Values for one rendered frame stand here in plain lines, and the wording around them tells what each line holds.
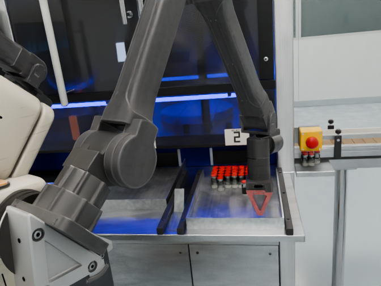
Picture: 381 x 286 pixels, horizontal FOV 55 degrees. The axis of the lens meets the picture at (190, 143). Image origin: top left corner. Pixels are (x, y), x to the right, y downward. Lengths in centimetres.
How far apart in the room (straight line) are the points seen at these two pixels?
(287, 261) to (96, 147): 113
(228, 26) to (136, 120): 32
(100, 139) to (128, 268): 116
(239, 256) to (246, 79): 87
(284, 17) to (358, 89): 496
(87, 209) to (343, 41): 565
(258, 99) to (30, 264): 60
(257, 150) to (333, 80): 515
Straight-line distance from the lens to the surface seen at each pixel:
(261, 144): 92
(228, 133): 129
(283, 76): 124
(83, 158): 52
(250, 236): 99
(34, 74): 93
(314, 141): 127
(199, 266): 157
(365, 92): 618
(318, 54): 593
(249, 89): 84
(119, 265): 166
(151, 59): 57
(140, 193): 126
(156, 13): 59
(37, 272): 48
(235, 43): 78
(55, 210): 48
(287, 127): 128
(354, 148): 146
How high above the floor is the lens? 141
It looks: 18 degrees down
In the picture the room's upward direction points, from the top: 6 degrees counter-clockwise
